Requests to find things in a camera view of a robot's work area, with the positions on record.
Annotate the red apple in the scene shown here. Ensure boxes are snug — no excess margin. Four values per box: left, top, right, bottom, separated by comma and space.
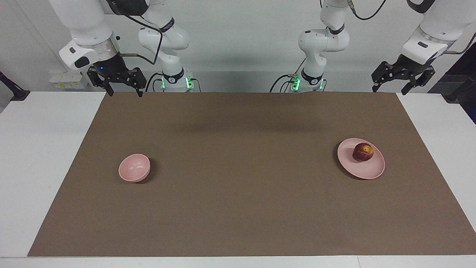
353, 143, 374, 163

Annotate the pink bowl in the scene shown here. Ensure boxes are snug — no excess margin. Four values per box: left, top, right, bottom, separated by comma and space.
118, 154, 151, 183

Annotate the pink plate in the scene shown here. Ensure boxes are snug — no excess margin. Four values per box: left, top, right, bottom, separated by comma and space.
337, 138, 386, 180

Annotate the black clamp stand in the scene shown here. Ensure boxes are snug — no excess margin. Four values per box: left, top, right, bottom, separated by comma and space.
0, 71, 30, 102
443, 74, 476, 104

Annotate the dark background furniture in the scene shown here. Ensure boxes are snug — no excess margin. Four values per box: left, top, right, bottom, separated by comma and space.
428, 42, 476, 124

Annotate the brown table mat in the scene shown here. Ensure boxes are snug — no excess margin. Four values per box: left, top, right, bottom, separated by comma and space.
27, 92, 476, 257

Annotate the black base cable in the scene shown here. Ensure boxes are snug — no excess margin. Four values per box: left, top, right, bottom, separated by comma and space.
144, 71, 165, 93
270, 58, 307, 93

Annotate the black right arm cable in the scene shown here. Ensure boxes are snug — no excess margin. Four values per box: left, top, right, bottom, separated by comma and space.
106, 0, 164, 66

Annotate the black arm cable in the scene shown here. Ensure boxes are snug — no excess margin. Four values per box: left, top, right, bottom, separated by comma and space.
106, 0, 164, 66
348, 0, 476, 55

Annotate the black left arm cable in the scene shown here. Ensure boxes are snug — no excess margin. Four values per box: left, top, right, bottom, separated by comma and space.
348, 0, 476, 55

